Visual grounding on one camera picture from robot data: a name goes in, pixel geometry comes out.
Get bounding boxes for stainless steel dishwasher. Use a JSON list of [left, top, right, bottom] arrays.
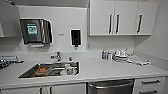
[[87, 78, 135, 94]]

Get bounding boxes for white drawer unit beside dishwasher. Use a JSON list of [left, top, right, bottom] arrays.
[[132, 75, 167, 94]]

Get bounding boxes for dish soap bottle blue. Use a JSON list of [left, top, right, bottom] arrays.
[[101, 49, 108, 60]]

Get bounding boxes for small white bottle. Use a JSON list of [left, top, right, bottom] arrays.
[[107, 51, 113, 61]]

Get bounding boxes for white cup in sink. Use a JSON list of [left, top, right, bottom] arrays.
[[64, 63, 76, 76]]

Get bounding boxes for chrome sink faucet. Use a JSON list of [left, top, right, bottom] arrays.
[[53, 50, 63, 62]]

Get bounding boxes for stacked white dishes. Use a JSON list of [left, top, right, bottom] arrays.
[[112, 49, 129, 63]]

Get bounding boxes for stainless steel sink basin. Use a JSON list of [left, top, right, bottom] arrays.
[[18, 60, 81, 80]]

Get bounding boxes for orange bowl in sink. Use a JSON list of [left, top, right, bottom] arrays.
[[35, 65, 50, 74]]

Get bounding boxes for black paper towel dispenser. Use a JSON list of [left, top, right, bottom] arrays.
[[19, 18, 54, 48]]

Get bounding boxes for folded white cloth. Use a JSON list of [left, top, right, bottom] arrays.
[[128, 55, 152, 66]]

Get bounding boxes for white sink base cabinet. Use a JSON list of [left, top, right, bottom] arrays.
[[0, 83, 88, 94]]

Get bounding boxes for dish drying rack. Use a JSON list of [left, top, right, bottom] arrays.
[[0, 55, 24, 69]]

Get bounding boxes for black wall soap dispenser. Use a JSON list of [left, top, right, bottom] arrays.
[[69, 28, 82, 50]]

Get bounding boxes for white wall cabinet three doors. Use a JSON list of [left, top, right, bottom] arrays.
[[88, 0, 159, 37]]

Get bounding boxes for white wall cabinet wide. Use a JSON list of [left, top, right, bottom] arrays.
[[0, 3, 22, 38]]

